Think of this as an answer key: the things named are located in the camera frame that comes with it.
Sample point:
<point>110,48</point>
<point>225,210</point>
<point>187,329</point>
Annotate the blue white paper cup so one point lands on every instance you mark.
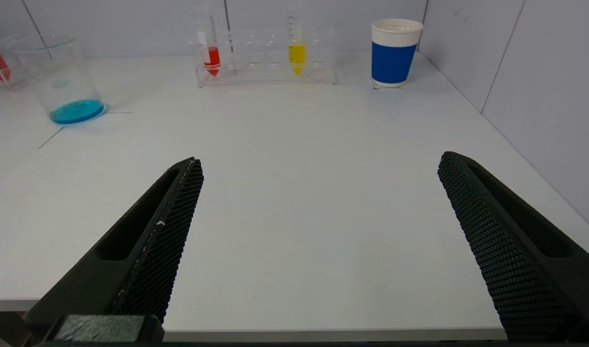
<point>393,60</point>

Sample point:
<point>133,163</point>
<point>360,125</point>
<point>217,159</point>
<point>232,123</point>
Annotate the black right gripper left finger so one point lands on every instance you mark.
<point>145,270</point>

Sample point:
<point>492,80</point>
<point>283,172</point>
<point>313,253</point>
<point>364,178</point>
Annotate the yellow pigment test tube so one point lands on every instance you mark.
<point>297,55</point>

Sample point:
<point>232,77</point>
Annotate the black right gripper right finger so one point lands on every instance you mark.
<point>516,270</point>

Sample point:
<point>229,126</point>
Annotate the red pigment tube white label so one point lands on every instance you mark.
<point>211,59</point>

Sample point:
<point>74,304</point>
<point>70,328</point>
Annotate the clear glass beaker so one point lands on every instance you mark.
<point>76,111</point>

